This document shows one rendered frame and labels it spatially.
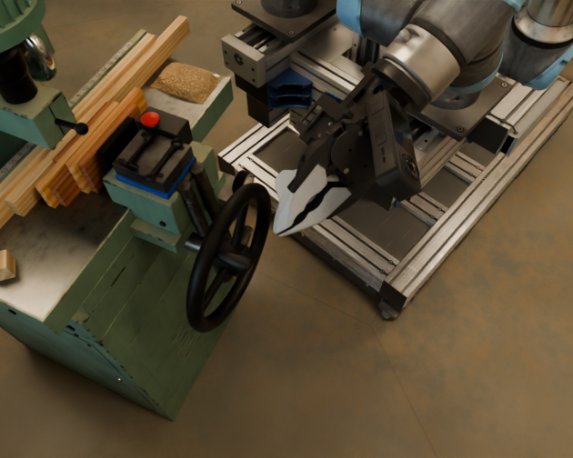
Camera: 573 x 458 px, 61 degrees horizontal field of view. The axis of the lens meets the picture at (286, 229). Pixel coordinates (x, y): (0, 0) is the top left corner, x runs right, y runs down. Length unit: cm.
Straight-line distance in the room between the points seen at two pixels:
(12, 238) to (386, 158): 66
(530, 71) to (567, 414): 114
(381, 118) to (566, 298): 158
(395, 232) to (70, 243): 110
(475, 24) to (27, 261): 72
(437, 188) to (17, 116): 137
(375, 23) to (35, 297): 63
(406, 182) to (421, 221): 127
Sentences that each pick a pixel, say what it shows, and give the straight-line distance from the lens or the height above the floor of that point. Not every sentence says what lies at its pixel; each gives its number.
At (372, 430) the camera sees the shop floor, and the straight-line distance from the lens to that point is 164.
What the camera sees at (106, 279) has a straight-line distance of 92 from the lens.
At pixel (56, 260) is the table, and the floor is 90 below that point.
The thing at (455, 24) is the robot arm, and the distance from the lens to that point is 54.
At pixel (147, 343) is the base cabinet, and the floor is 52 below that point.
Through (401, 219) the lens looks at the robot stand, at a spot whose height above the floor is 21.
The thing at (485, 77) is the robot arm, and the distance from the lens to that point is 67.
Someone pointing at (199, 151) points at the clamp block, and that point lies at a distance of 86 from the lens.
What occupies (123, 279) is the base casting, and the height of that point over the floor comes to 78.
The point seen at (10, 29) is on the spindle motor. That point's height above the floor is 122.
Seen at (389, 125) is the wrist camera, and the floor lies 125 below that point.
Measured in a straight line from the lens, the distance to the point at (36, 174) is 94.
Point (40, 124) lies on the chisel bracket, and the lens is 85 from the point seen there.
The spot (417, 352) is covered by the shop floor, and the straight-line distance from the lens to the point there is 174.
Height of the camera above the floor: 159
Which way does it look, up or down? 57 degrees down
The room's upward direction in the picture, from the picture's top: straight up
